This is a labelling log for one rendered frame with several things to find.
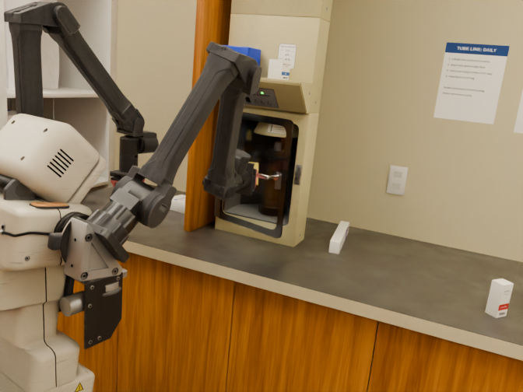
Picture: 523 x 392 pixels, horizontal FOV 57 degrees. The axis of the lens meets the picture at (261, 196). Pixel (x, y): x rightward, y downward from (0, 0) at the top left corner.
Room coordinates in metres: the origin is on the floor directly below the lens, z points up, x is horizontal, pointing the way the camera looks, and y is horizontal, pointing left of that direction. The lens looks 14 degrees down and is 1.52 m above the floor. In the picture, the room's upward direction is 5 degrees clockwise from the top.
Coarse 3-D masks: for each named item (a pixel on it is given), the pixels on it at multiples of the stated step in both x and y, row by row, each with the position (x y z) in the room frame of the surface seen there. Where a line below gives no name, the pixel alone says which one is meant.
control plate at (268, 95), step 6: (258, 90) 1.61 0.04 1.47; (264, 90) 1.60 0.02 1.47; (270, 90) 1.59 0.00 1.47; (246, 96) 1.65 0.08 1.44; (252, 96) 1.64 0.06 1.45; (258, 96) 1.63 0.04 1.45; (264, 96) 1.62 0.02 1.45; (270, 96) 1.61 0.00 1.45; (246, 102) 1.67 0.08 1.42; (252, 102) 1.66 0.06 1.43; (258, 102) 1.65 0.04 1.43; (264, 102) 1.64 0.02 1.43; (270, 102) 1.63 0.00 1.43; (276, 102) 1.61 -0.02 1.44
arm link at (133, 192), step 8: (128, 184) 0.98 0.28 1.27; (136, 184) 0.98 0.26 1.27; (144, 184) 0.99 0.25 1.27; (120, 192) 0.95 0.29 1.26; (128, 192) 0.96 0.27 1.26; (136, 192) 0.96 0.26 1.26; (144, 192) 0.96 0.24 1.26; (112, 200) 0.94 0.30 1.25; (120, 200) 0.94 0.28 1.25; (128, 200) 0.94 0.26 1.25; (136, 200) 0.94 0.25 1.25; (128, 208) 0.92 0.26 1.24; (136, 208) 0.94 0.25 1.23; (136, 216) 0.95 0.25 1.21
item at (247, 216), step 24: (264, 120) 1.62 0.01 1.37; (288, 120) 1.56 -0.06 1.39; (240, 144) 1.68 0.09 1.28; (264, 144) 1.61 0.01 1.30; (288, 144) 1.55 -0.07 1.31; (264, 168) 1.60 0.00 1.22; (288, 168) 1.55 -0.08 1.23; (264, 192) 1.60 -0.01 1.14; (240, 216) 1.66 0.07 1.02; (264, 216) 1.59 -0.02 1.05
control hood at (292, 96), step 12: (264, 84) 1.58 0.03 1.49; (276, 84) 1.56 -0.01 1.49; (288, 84) 1.54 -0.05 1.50; (300, 84) 1.52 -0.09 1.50; (276, 96) 1.60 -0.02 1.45; (288, 96) 1.58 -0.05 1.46; (300, 96) 1.56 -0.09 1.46; (276, 108) 1.64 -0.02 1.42; (288, 108) 1.62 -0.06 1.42; (300, 108) 1.60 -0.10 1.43
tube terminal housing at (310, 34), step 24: (240, 24) 1.73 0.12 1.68; (264, 24) 1.70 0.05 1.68; (288, 24) 1.67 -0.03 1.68; (312, 24) 1.64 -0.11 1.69; (264, 48) 1.70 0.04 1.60; (312, 48) 1.63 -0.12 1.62; (264, 72) 1.69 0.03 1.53; (312, 72) 1.63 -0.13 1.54; (312, 96) 1.64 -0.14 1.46; (312, 120) 1.67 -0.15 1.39; (312, 144) 1.70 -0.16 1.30; (288, 240) 1.64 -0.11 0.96
